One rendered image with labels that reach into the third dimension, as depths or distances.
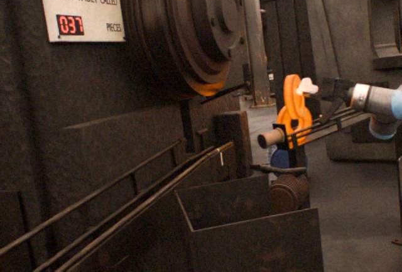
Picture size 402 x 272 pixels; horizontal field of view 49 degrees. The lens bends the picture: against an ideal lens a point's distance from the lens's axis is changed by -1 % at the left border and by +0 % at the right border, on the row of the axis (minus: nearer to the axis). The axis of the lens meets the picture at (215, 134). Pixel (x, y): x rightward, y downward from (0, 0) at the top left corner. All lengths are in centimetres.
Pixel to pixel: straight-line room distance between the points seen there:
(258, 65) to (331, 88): 872
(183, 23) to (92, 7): 23
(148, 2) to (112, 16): 10
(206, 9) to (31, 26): 43
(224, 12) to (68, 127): 54
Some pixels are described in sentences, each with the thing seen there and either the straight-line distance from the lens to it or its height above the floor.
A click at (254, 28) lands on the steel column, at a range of 1029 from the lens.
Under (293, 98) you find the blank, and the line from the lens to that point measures 155.
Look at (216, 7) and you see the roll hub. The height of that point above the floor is 112.
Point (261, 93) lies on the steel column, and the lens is 1028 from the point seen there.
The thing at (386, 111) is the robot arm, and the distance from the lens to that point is 155.
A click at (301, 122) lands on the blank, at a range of 183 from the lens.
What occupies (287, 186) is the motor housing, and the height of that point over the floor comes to 52.
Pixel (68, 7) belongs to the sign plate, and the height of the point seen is 114.
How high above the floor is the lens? 95
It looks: 8 degrees down
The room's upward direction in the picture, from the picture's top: 7 degrees counter-clockwise
